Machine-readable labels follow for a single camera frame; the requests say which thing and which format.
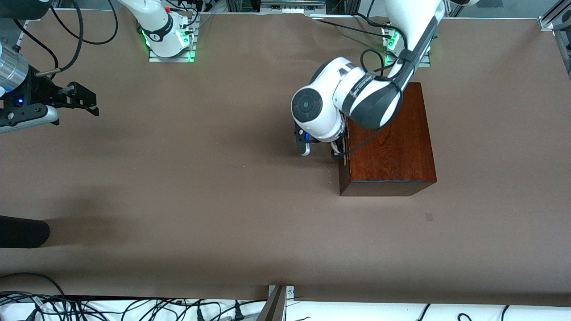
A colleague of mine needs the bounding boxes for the light wood drawer white handle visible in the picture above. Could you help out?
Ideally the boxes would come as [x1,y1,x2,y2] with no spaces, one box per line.
[332,134,351,168]

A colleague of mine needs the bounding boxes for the dark brown wooden cabinet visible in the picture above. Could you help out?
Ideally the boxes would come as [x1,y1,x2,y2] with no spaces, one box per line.
[338,82,437,197]

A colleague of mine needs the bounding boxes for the black foam cylinder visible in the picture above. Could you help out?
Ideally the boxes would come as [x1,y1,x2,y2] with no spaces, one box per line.
[0,216,50,248]

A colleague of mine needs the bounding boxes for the brown table cover mat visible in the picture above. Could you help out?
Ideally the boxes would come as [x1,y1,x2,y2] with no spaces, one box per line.
[0,9,571,308]

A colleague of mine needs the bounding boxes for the aluminium corner profile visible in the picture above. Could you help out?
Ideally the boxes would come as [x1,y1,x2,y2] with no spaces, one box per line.
[538,0,571,76]

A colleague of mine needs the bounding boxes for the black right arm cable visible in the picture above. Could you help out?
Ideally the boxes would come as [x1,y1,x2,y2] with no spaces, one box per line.
[13,20,59,74]
[35,0,118,78]

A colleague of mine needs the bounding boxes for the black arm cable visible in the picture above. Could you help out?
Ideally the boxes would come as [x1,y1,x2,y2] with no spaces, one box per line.
[332,22,430,156]
[35,0,118,78]
[13,20,59,74]

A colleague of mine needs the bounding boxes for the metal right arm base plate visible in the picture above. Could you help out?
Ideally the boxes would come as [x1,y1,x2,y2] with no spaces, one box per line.
[148,20,198,63]

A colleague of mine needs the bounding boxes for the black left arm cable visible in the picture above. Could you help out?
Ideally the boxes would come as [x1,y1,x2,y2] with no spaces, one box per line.
[332,22,430,156]

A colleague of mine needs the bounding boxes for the black base cable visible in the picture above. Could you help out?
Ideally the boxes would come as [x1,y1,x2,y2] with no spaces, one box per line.
[318,19,389,39]
[352,12,393,28]

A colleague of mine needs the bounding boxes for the aluminium frame rail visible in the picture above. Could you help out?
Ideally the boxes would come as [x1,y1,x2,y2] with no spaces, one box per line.
[225,0,363,15]

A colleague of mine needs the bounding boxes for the grey metal beam bracket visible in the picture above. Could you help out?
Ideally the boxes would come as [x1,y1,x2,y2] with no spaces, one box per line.
[257,284,295,321]

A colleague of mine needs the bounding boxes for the black looped floor cable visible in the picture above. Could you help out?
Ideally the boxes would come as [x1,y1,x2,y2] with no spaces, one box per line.
[0,272,66,298]

